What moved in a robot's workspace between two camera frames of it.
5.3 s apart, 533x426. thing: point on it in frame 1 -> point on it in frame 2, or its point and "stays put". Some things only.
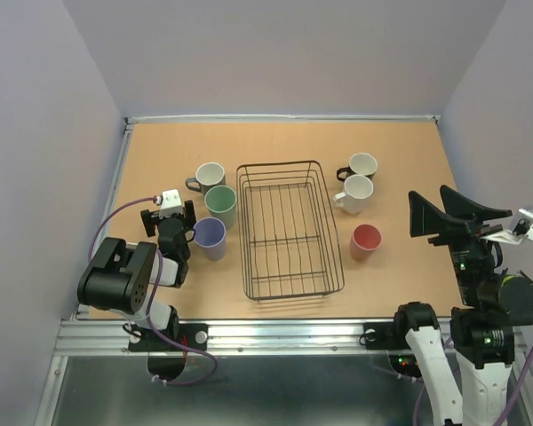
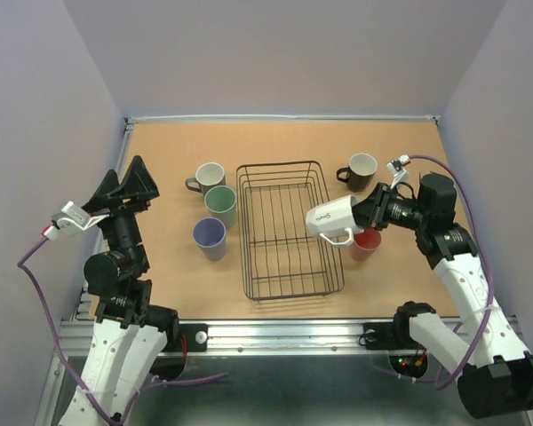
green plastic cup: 221,202 stays put
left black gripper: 147,222 -> 139,183
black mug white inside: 360,163 stays put
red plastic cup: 365,239 stays put
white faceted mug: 358,189 -> 334,216
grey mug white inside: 209,175 stays put
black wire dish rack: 290,236 stays put
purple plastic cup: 210,236 stays put
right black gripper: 425,218 -> 370,212
